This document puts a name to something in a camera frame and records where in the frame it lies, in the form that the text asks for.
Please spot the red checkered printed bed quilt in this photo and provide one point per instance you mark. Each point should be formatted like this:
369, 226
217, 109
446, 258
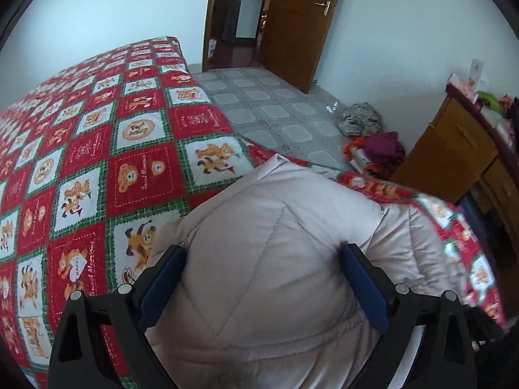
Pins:
121, 137

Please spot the pink box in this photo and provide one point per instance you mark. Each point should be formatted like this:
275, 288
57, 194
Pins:
462, 87

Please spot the beige quilted jacket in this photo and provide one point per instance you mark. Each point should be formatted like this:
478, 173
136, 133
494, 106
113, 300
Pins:
267, 259

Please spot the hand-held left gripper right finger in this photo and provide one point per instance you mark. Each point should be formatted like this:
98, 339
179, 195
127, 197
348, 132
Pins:
365, 285

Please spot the grey patterned clothes pile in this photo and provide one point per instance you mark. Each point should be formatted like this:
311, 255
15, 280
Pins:
361, 119

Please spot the green object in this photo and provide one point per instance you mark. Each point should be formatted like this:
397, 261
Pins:
488, 99

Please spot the clear plastic wrapper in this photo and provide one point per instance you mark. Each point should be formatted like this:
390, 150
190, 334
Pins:
331, 106

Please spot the dark wooden door frame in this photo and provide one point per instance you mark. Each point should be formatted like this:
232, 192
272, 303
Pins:
211, 8

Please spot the maroon cloth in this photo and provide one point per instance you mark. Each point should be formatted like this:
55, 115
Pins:
384, 150

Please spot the wooden desk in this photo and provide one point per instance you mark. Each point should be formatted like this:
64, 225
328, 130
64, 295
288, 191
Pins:
446, 150

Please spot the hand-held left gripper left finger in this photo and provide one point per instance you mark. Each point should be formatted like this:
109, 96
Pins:
162, 283

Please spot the cardboard box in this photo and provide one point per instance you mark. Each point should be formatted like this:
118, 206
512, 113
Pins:
211, 48

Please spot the brown wooden door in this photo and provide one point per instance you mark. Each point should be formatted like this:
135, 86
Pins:
296, 28

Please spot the white card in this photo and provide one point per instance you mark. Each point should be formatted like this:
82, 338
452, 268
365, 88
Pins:
476, 72

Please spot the orange and white packaging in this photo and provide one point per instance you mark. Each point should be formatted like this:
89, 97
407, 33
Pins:
357, 154

